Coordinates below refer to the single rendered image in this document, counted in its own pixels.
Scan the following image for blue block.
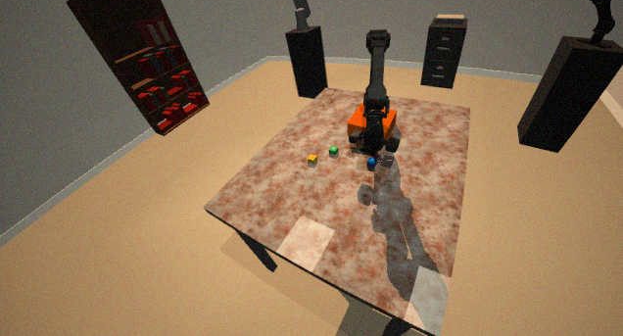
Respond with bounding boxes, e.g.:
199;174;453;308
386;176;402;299
366;157;377;167

